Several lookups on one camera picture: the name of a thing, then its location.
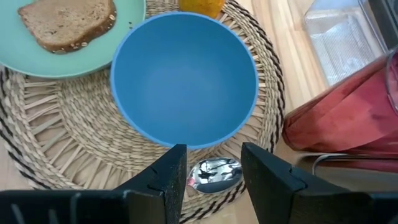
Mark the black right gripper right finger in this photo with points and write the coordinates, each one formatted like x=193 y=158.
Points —
x=270 y=183

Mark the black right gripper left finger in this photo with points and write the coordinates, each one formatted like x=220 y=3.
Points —
x=174 y=174

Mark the blue bowl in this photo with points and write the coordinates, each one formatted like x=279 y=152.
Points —
x=183 y=81

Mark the light green plate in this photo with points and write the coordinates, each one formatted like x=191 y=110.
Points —
x=124 y=37

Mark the round orange fruit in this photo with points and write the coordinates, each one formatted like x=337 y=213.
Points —
x=202 y=6

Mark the brown bread slice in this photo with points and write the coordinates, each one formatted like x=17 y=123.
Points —
x=65 y=21

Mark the translucent red plastic cup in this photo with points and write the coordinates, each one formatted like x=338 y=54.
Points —
x=348 y=118

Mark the round woven straw placemat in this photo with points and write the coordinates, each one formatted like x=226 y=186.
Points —
x=77 y=124

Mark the clear plastic container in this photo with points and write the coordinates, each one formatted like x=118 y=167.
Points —
x=342 y=40

